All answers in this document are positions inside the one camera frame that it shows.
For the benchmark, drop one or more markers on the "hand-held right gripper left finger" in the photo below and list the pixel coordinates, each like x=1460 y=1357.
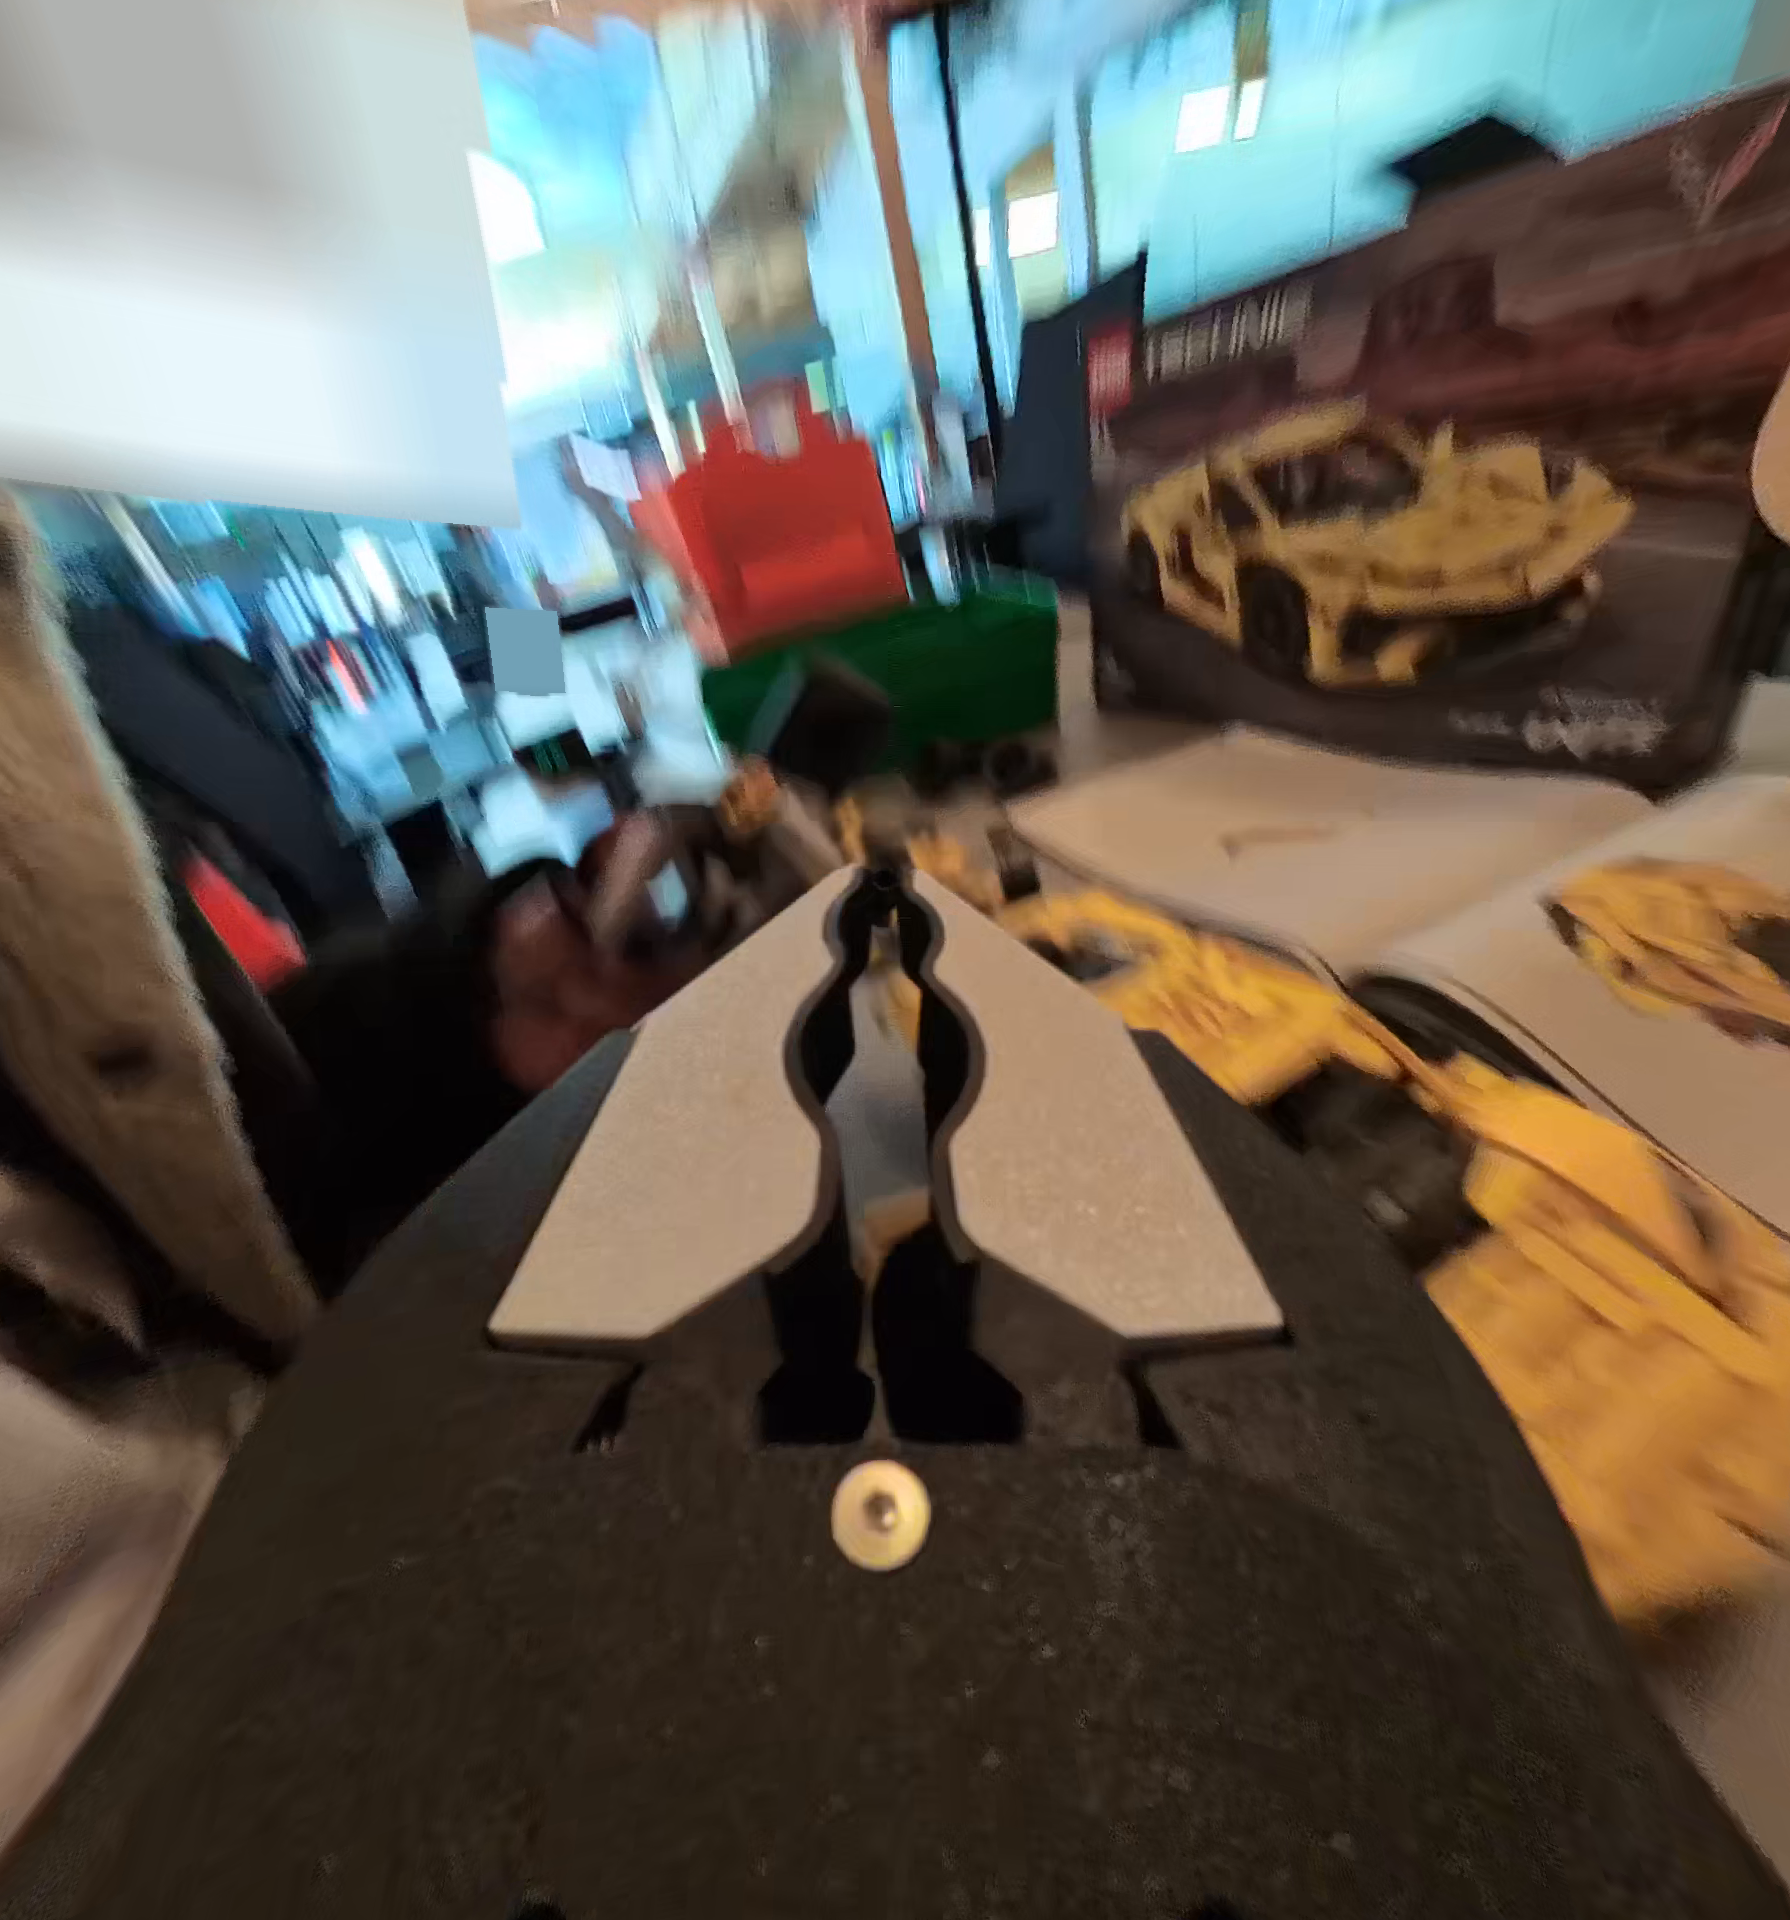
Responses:
x=670 y=1201

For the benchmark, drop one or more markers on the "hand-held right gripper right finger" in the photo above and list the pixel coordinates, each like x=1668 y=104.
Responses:
x=1120 y=1201

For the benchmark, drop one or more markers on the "instruction booklet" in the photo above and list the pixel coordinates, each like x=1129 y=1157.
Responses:
x=1240 y=839

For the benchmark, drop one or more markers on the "grey desk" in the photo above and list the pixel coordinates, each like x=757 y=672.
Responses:
x=1779 y=1770

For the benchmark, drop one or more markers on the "person's left hand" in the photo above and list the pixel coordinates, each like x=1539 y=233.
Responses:
x=580 y=975

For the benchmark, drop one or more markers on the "green plastic bin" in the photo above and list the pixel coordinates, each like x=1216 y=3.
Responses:
x=955 y=660

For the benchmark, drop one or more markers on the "orange paper bag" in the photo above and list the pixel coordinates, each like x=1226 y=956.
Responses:
x=791 y=525

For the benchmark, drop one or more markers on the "yellow toy brick car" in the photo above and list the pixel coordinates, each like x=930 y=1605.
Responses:
x=1584 y=1350

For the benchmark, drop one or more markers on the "orange traffic cone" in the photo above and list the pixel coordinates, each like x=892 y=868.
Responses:
x=241 y=923

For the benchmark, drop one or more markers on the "dark fleece-lined jacket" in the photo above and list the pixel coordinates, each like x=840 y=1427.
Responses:
x=57 y=900

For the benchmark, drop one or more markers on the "toy car set box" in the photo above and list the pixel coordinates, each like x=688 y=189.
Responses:
x=1435 y=375

